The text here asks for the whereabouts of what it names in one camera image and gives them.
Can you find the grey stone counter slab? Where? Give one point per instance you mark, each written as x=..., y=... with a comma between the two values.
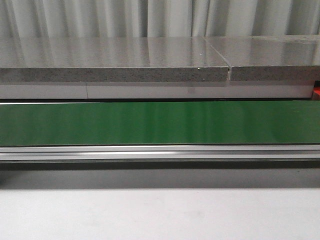
x=110, y=60

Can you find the green conveyor belt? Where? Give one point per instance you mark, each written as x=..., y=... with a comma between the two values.
x=164, y=122

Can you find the white cabinet front panel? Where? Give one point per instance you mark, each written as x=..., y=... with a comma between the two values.
x=157, y=90

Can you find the red object at edge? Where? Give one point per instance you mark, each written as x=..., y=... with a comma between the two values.
x=316, y=94

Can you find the grey pleated curtain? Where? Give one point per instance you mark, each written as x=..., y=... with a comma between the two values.
x=158, y=18

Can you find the aluminium conveyor side rail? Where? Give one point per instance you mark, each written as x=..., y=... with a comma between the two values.
x=159, y=153

